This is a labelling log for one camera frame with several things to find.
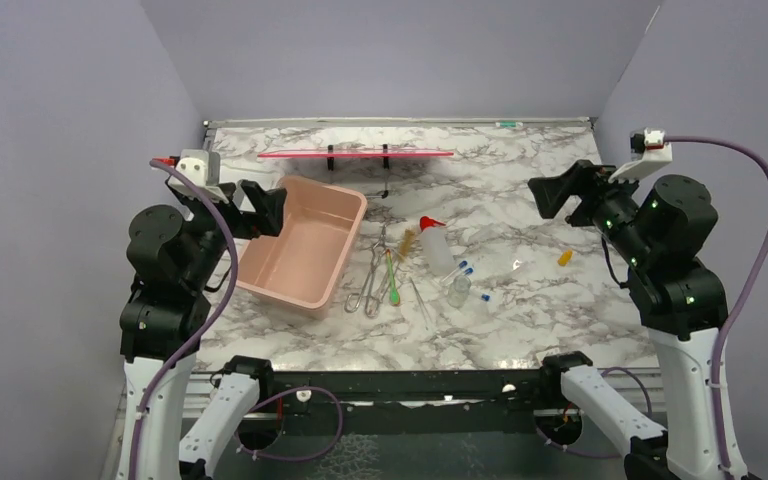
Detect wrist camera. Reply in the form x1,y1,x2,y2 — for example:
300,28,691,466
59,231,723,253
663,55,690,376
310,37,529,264
152,149,221,194
608,128,673,184

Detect black wire stand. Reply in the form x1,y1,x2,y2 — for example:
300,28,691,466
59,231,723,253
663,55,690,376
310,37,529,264
327,143,392,200

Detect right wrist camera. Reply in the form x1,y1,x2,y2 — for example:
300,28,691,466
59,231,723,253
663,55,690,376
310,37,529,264
608,128,673,184

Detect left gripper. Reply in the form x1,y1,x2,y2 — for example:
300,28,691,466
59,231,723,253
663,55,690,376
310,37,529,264
182,177,289,287

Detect metal crucible tongs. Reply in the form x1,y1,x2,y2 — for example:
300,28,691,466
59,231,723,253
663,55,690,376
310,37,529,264
343,224,387,318

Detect metal tweezers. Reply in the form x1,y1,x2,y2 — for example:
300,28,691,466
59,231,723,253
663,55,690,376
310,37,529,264
408,277,432,330

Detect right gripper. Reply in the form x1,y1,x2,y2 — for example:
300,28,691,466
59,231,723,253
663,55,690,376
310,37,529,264
529,156,655,265

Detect bristle tube brush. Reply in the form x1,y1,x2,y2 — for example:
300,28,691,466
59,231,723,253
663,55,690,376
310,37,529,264
396,228,418,262

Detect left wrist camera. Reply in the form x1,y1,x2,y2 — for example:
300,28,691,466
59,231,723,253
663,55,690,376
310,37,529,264
152,149,221,194

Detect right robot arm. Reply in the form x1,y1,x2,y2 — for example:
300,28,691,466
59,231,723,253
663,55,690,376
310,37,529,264
528,160,750,479

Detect wash bottle red cap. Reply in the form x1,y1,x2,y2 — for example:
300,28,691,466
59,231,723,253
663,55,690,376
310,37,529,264
418,215,458,278

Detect pink plastic bin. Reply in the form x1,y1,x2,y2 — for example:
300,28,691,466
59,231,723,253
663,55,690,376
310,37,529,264
236,175,368,320

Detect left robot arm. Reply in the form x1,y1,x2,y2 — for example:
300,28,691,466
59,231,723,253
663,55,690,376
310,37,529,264
117,180,287,479

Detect black base frame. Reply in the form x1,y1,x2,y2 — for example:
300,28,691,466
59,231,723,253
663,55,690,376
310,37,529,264
233,369,581,448

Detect small glass jar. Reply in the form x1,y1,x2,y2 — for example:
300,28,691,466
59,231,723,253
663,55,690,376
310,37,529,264
447,275,472,309

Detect blue cap test tube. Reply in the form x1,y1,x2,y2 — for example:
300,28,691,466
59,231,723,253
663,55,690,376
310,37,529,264
438,260,468,285

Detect small orange cap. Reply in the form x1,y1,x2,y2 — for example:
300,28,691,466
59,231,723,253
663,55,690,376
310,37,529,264
557,250,574,266

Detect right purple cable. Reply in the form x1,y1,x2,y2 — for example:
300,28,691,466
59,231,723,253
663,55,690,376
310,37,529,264
532,135,768,480

